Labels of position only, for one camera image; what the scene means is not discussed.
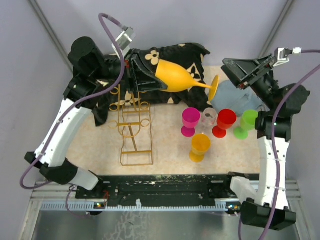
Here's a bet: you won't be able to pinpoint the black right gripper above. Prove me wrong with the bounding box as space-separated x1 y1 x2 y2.
221 53 279 111

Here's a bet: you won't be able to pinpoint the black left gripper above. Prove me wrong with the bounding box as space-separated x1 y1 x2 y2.
91 47 169 94

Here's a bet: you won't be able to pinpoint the red plastic wine glass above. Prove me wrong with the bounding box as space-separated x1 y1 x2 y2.
212 109 237 139

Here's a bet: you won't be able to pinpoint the clear wine glass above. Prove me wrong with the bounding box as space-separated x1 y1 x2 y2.
200 108 218 134

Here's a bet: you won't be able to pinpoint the green plastic wine glass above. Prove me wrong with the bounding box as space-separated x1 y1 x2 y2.
233 109 259 140

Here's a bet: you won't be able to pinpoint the pink plastic wine glass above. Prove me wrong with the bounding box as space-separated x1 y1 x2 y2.
181 107 201 138

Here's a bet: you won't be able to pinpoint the orange plastic wine glass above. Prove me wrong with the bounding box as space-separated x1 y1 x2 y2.
189 134 211 163

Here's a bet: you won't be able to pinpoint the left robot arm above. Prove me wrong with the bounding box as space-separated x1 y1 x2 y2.
24 36 169 199

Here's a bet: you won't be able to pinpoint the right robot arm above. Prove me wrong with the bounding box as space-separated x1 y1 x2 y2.
221 55 310 231

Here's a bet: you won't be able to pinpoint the light blue denim cloth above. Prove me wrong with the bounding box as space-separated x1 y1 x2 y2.
210 80 264 117

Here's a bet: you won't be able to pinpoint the black patterned plush blanket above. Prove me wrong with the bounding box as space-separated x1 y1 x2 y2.
92 43 211 127

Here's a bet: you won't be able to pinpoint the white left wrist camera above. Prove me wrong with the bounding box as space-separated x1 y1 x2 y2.
116 27 136 50

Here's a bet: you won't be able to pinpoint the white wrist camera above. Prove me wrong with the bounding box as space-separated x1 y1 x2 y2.
273 47 302 68
116 27 136 50

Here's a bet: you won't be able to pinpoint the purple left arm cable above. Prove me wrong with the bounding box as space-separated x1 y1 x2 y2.
19 13 127 220

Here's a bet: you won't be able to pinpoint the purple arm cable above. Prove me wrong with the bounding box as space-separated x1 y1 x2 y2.
19 13 127 220
224 49 320 240

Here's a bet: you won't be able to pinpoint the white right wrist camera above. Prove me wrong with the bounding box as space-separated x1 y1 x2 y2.
273 47 302 68

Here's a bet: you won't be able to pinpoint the gold wire glass rack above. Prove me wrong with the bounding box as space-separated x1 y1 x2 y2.
109 84 154 167

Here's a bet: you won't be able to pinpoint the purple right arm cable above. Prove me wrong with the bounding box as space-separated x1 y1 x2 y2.
224 49 320 240

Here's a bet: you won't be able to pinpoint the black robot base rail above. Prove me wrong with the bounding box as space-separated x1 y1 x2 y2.
75 172 259 207

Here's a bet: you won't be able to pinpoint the grey cable duct strip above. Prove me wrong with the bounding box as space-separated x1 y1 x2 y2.
39 198 242 212

